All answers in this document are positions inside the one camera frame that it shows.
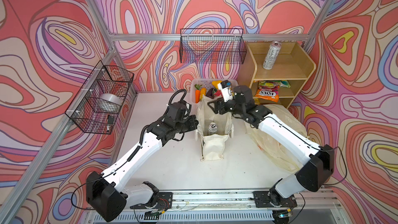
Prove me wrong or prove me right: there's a black wire basket left wall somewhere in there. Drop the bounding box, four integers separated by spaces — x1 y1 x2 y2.
65 61 134 134

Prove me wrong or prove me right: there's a toy carrot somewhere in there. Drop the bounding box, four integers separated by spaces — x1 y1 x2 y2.
194 84 202 103

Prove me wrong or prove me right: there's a leaf print canvas tote bag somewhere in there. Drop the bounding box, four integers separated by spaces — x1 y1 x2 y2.
194 96 234 162

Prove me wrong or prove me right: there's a black wire basket back wall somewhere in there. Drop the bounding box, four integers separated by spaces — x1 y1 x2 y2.
179 27 247 64

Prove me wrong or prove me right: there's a white perforated plastic basket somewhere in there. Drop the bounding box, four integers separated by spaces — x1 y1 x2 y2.
189 78 226 105

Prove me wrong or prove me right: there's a toy yellow corn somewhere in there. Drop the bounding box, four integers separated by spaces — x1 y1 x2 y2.
199 88 207 101

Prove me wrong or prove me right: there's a cream plastic grocery bag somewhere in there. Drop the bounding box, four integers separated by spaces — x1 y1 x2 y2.
245 104 308 173

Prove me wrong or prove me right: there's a white tape roll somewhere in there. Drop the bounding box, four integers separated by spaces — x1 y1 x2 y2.
98 93 122 113

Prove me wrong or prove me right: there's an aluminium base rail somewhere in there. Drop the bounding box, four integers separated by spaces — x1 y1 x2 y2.
77 188 346 224

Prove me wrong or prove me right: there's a silver drink can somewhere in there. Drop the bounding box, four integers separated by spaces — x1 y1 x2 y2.
207 122 218 135
262 41 282 69

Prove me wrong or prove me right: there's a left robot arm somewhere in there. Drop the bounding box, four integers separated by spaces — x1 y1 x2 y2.
84 100 199 222

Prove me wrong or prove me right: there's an orange Fox's candy bag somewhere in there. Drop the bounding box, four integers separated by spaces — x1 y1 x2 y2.
255 85 279 102

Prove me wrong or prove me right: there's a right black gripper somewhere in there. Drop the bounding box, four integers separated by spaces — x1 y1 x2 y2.
209 94 246 114

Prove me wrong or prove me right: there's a wooden shelf unit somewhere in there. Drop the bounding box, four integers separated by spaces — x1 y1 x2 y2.
237 41 316 108

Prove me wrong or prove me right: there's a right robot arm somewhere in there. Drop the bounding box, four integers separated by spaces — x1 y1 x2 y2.
208 80 335 207

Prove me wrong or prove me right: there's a green snack packet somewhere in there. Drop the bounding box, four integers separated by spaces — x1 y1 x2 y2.
258 80 291 88

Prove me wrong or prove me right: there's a toy purple eggplant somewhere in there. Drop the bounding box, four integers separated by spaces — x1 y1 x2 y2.
206 88 216 99

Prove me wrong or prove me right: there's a black wire basket wall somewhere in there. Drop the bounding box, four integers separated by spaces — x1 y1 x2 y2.
65 61 134 134
179 27 247 64

